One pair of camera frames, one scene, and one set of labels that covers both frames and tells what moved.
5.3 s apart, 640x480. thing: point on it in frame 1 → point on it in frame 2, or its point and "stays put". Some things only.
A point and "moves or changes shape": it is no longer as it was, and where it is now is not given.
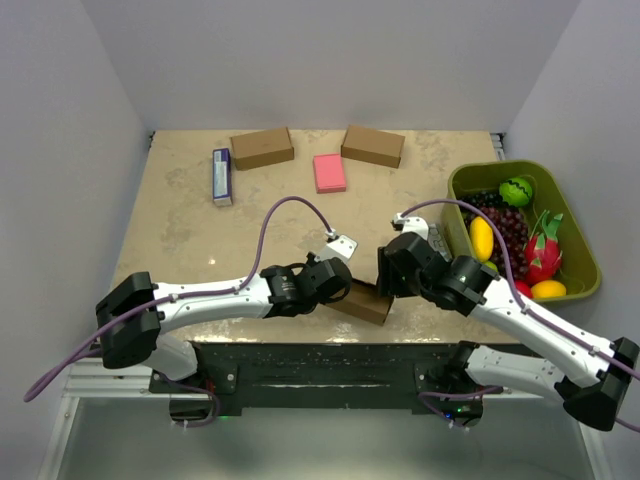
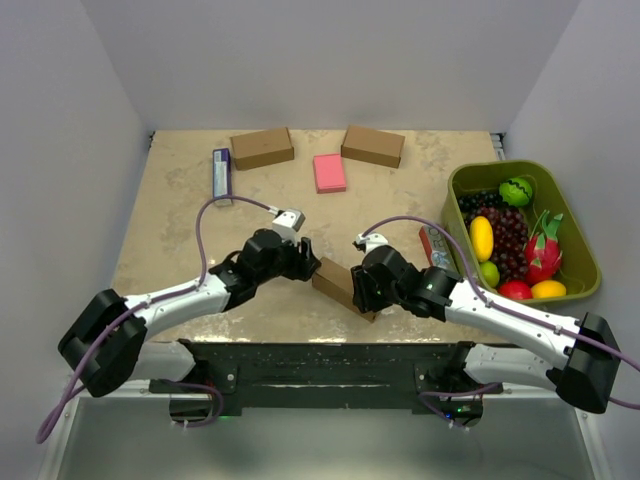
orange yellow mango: [548, 288] stays put
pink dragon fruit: [542, 250] stays put
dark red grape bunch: [515, 229] stays put
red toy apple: [524, 287] stays put
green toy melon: [516, 192] stays put
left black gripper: [314, 265] → [304, 263]
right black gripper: [387, 281] → [362, 296]
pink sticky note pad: [328, 173] stays put
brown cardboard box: [365, 301] moves or changes shape
